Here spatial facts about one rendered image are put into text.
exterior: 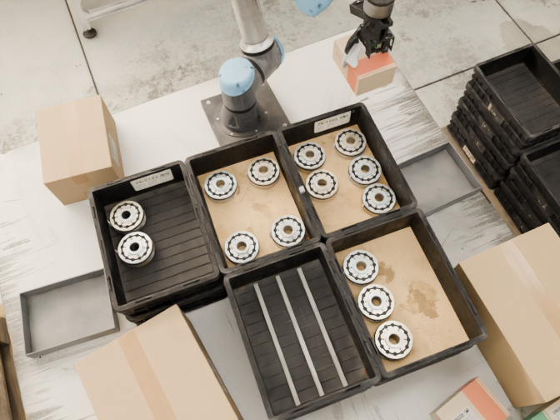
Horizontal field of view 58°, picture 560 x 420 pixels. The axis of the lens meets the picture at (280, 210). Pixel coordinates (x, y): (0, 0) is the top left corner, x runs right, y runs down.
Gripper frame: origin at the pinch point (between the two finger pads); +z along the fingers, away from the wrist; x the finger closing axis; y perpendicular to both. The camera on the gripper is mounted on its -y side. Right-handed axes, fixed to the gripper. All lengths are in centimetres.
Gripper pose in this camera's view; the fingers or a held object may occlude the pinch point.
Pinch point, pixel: (363, 57)
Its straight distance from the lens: 155.1
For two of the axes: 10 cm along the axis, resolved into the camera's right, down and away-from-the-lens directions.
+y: 4.0, 8.3, -3.9
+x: 9.2, -3.7, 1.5
